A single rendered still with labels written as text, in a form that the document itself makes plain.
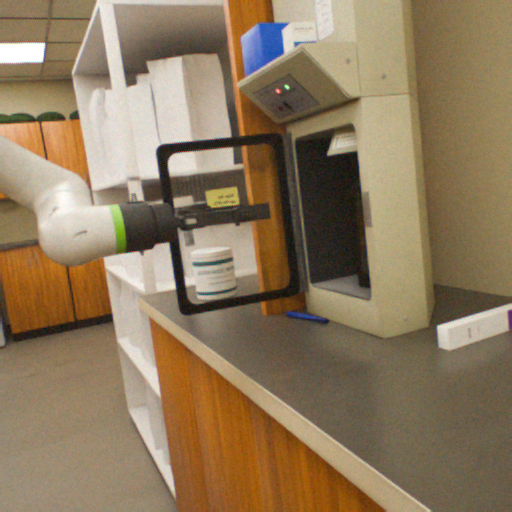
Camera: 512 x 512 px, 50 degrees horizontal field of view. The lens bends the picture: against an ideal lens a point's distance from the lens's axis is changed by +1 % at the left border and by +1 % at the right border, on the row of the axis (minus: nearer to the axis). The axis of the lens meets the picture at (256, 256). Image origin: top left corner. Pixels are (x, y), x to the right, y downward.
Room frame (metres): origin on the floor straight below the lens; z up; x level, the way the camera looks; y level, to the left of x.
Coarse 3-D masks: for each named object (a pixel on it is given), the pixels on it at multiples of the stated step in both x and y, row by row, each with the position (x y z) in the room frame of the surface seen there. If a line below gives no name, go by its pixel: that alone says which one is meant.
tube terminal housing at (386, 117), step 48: (288, 0) 1.27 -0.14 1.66; (336, 0) 1.10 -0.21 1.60; (384, 0) 1.07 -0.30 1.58; (384, 48) 1.07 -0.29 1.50; (384, 96) 1.07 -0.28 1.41; (384, 144) 1.06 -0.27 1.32; (384, 192) 1.06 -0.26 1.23; (384, 240) 1.06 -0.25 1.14; (384, 288) 1.05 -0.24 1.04; (432, 288) 1.25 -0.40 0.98; (384, 336) 1.05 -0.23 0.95
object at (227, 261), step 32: (192, 160) 1.27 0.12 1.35; (224, 160) 1.28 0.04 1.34; (256, 160) 1.31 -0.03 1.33; (192, 192) 1.26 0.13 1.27; (224, 192) 1.28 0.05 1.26; (256, 192) 1.30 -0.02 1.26; (224, 224) 1.28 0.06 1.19; (256, 224) 1.30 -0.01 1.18; (192, 256) 1.26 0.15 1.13; (224, 256) 1.28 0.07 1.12; (256, 256) 1.30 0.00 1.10; (192, 288) 1.25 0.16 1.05; (224, 288) 1.27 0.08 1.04; (256, 288) 1.30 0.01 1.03
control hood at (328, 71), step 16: (304, 48) 1.00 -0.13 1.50; (320, 48) 1.02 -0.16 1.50; (336, 48) 1.03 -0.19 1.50; (352, 48) 1.04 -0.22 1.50; (272, 64) 1.12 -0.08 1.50; (288, 64) 1.07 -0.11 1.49; (304, 64) 1.04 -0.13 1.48; (320, 64) 1.02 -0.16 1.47; (336, 64) 1.03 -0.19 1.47; (352, 64) 1.04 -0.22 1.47; (256, 80) 1.21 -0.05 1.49; (272, 80) 1.17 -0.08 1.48; (304, 80) 1.09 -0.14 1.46; (320, 80) 1.05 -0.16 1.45; (336, 80) 1.03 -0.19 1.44; (352, 80) 1.04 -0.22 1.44; (320, 96) 1.10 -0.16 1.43; (336, 96) 1.06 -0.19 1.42; (352, 96) 1.04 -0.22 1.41; (304, 112) 1.20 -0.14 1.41
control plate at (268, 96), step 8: (280, 80) 1.14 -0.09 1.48; (288, 80) 1.12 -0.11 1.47; (264, 88) 1.22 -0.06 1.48; (272, 88) 1.19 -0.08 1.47; (280, 88) 1.17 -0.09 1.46; (296, 88) 1.13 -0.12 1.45; (304, 88) 1.11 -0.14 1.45; (256, 96) 1.27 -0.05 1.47; (264, 96) 1.25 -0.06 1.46; (272, 96) 1.22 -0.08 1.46; (280, 96) 1.20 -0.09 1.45; (288, 96) 1.18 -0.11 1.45; (296, 96) 1.16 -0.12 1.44; (304, 96) 1.14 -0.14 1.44; (264, 104) 1.28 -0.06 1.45; (272, 104) 1.26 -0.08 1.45; (280, 104) 1.23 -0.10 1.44; (296, 104) 1.19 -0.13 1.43; (304, 104) 1.16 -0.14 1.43; (312, 104) 1.14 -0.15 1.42; (272, 112) 1.29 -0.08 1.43; (280, 112) 1.26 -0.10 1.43; (288, 112) 1.24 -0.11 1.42; (296, 112) 1.21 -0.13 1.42
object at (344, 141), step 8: (344, 128) 1.17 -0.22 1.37; (352, 128) 1.16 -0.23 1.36; (336, 136) 1.19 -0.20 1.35; (344, 136) 1.16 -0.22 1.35; (352, 136) 1.15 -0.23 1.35; (336, 144) 1.18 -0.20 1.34; (344, 144) 1.16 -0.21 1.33; (352, 144) 1.14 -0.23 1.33; (328, 152) 1.21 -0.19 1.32; (336, 152) 1.17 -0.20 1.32; (344, 152) 1.15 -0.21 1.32; (352, 152) 1.29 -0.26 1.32
